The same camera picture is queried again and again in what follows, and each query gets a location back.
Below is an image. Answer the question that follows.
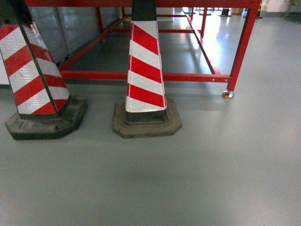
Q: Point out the left striped traffic cone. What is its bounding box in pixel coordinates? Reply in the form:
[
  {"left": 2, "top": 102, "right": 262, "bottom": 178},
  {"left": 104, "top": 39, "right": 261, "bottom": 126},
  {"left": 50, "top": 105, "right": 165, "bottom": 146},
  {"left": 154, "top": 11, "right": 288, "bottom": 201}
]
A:
[{"left": 0, "top": 0, "right": 87, "bottom": 140}]

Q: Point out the red metal frame table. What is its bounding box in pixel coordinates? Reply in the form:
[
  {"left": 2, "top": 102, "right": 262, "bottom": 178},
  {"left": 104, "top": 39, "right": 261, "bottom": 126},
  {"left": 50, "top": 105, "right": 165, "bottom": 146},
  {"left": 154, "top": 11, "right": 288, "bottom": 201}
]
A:
[{"left": 23, "top": 0, "right": 262, "bottom": 99}]

